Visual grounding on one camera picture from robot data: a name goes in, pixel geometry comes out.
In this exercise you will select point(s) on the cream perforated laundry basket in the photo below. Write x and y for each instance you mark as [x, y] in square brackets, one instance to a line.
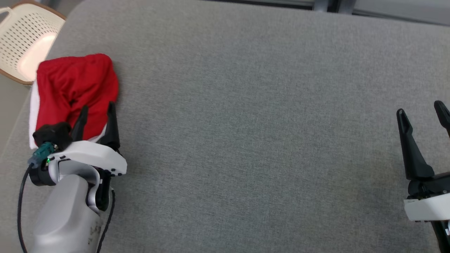
[24, 35]

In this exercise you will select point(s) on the grey cylinder post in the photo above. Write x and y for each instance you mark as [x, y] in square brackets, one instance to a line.
[320, 3]
[346, 5]

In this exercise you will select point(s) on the red shorts white side stripes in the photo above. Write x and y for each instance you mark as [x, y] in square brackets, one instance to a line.
[70, 80]

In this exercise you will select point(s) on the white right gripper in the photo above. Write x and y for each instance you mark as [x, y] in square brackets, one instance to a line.
[429, 207]

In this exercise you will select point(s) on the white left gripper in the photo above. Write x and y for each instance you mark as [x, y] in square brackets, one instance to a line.
[95, 154]

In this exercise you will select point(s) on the grey fabric sofa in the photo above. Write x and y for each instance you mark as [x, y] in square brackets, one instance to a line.
[246, 105]

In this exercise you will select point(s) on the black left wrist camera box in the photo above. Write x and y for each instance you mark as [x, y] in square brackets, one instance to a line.
[52, 135]

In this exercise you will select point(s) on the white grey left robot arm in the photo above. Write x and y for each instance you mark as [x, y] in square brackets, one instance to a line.
[66, 218]

